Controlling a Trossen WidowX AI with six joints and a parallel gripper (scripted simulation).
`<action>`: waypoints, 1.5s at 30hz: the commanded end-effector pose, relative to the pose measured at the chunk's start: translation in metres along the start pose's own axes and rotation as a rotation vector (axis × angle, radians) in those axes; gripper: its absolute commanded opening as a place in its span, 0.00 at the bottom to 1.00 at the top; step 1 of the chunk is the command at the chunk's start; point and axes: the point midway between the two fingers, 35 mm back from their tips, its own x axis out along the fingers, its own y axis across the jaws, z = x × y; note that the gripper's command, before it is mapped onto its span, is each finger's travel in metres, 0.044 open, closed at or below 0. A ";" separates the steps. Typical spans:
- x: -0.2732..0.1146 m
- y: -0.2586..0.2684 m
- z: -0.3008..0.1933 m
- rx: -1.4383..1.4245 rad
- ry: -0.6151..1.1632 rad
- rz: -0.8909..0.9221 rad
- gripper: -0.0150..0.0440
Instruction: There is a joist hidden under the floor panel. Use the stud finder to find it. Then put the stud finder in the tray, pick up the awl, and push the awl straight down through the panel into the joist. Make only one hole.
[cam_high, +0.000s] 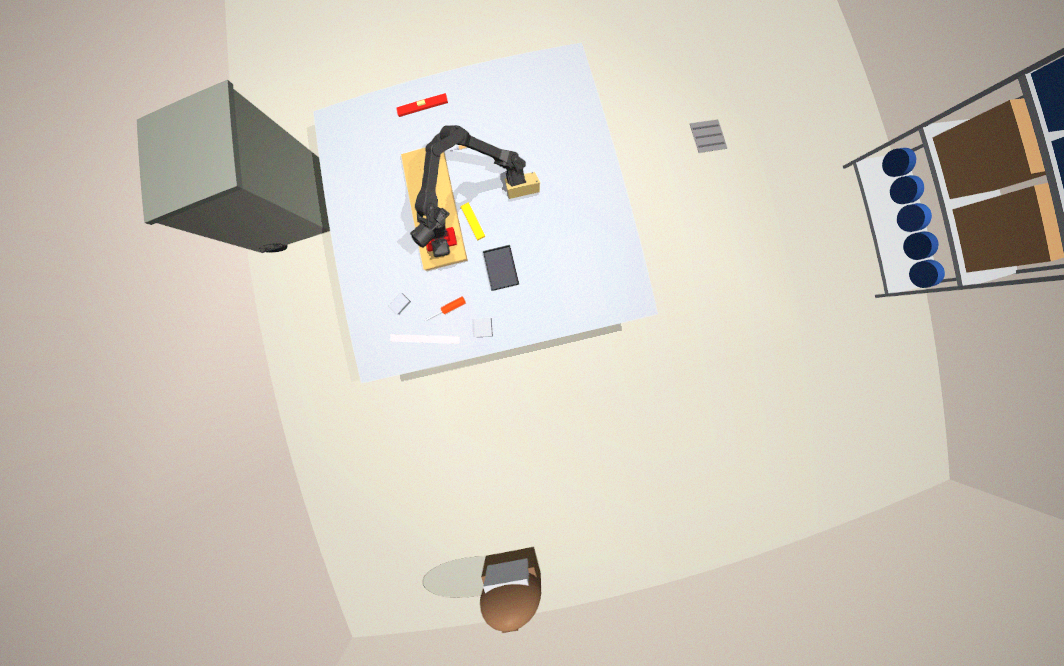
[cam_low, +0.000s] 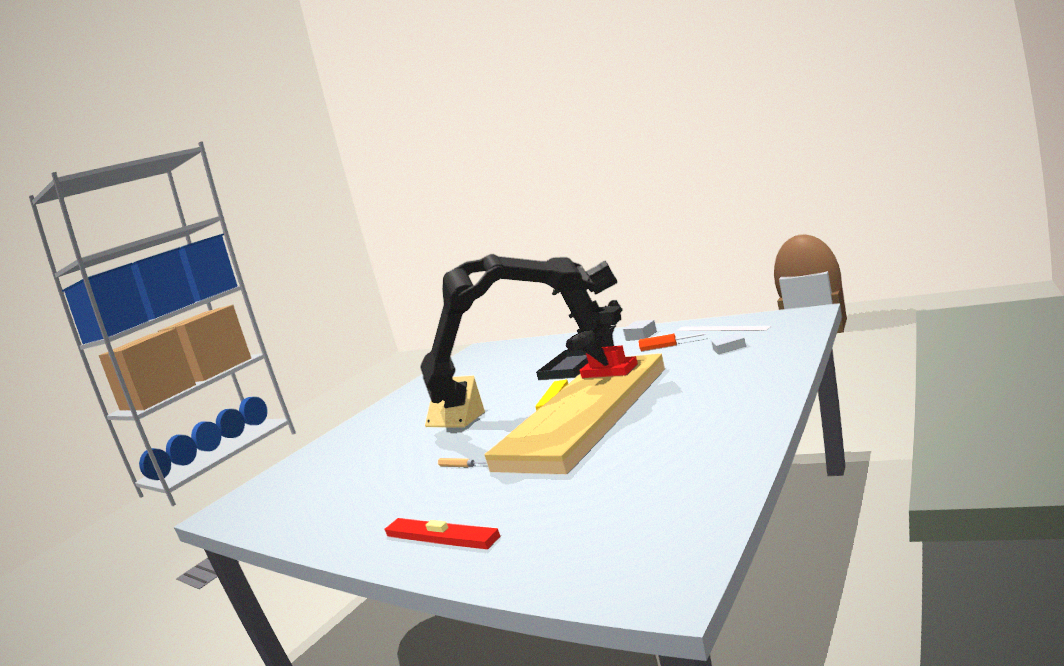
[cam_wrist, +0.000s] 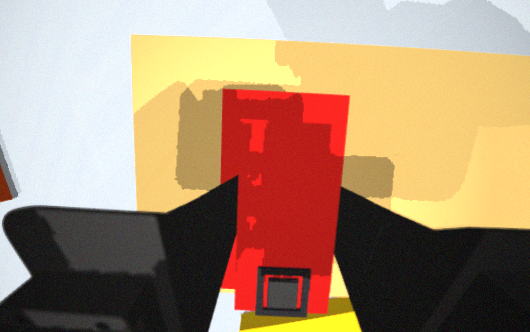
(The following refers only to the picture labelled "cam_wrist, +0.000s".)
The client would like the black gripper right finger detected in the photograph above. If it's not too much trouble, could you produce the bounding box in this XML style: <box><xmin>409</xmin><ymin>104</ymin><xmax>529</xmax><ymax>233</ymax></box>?
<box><xmin>334</xmin><ymin>186</ymin><xmax>530</xmax><ymax>332</ymax></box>

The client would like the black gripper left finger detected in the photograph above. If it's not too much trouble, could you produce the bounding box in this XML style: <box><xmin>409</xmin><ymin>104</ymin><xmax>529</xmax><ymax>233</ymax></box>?
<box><xmin>2</xmin><ymin>175</ymin><xmax>239</xmax><ymax>332</ymax></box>

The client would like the orange hexagonal rod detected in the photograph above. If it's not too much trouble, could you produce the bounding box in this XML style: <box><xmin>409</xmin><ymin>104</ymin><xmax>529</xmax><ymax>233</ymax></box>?
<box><xmin>0</xmin><ymin>164</ymin><xmax>13</xmax><ymax>203</ymax></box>

